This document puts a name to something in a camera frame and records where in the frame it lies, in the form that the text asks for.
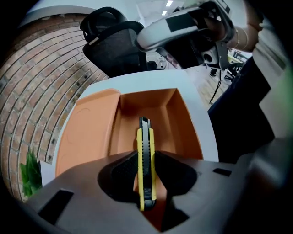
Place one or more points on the person's dark trousers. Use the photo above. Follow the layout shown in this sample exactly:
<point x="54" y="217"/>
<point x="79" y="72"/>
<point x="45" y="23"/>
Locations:
<point x="240" y="114"/>

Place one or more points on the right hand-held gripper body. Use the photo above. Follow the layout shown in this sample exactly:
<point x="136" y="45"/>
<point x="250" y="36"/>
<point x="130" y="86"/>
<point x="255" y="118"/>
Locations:
<point x="223" y="57"/>

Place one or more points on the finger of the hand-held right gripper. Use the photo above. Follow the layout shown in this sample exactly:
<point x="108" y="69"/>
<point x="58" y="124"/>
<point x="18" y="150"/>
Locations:
<point x="158" y="34"/>

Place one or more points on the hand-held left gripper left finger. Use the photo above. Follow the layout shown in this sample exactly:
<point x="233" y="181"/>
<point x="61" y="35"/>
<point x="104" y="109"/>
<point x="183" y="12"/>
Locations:
<point x="91" y="196"/>

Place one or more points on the person's grey shirt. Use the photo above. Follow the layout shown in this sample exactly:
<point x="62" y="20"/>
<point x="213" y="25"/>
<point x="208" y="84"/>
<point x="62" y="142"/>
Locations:
<point x="272" y="52"/>

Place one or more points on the person's right hand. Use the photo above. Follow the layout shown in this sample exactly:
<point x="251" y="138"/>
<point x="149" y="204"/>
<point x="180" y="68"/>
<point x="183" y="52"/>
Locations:
<point x="216" y="29"/>

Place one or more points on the person's right forearm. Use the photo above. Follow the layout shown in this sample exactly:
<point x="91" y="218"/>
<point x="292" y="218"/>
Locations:
<point x="253" y="38"/>

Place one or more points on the yellow black utility knife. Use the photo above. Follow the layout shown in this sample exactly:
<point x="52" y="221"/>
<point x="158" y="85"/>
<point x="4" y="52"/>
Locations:
<point x="146" y="160"/>

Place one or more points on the black high-back office chair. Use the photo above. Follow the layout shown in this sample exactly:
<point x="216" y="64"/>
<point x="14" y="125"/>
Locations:
<point x="114" y="50"/>

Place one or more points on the orange wooden drawer box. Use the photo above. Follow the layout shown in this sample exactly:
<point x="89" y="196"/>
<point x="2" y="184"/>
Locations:
<point x="96" y="128"/>

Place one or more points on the green potted plant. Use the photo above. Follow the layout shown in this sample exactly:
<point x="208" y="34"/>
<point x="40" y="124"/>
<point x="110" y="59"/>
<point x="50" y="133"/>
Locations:
<point x="30" y="178"/>

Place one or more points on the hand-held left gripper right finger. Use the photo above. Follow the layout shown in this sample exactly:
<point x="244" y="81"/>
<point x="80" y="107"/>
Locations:
<point x="213" y="194"/>

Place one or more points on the ceiling light panel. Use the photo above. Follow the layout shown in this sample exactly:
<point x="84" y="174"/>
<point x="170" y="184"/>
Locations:
<point x="169" y="3"/>
<point x="164" y="12"/>

